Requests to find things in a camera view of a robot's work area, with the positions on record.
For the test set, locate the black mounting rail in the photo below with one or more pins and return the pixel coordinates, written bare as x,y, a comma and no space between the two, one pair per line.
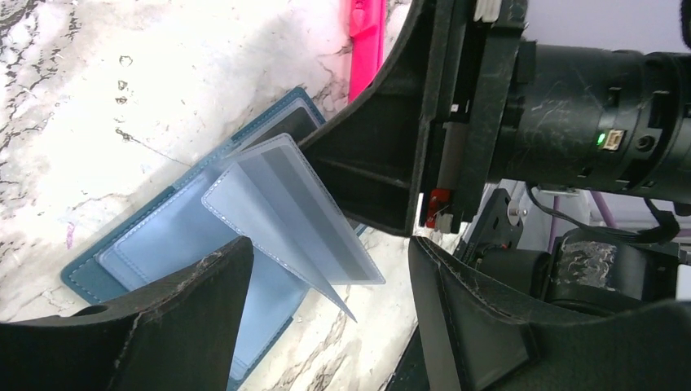
496,226

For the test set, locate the teal card holder wallet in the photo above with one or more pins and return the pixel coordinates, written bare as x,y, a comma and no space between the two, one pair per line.
269,192

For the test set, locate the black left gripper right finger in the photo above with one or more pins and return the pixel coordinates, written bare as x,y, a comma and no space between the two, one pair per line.
479,334

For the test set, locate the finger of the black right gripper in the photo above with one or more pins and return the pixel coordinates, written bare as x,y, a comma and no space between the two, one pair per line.
371,155

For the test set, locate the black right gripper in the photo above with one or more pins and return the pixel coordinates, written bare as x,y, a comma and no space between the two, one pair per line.
614,121

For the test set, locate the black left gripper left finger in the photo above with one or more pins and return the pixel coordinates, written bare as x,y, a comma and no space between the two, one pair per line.
177,333

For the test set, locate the dark credit card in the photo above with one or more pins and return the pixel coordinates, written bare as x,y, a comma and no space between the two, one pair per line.
297,121

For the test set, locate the pink small object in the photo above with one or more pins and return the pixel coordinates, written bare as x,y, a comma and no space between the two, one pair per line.
367,31

